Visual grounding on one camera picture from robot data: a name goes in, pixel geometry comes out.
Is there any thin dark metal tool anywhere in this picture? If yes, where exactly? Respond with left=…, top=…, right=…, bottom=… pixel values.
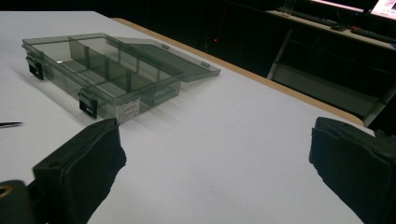
left=0, top=121, right=23, bottom=130

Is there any clear grey plastic compartment box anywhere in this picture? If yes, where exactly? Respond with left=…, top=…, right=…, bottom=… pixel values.
left=21, top=32, right=221, bottom=125

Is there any white desk with metal legs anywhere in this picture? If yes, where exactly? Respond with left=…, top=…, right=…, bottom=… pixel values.
left=266, top=8, right=396, bottom=127

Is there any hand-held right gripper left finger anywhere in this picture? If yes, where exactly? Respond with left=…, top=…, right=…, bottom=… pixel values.
left=32, top=118, right=127, bottom=224

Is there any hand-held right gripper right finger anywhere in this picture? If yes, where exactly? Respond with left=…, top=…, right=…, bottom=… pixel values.
left=308, top=116, right=396, bottom=224

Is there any monitor screen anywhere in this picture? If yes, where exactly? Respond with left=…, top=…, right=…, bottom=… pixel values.
left=311, top=0, right=396, bottom=21

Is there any dark keyboard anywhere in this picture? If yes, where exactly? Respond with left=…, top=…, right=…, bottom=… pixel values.
left=350, top=26, right=396, bottom=45

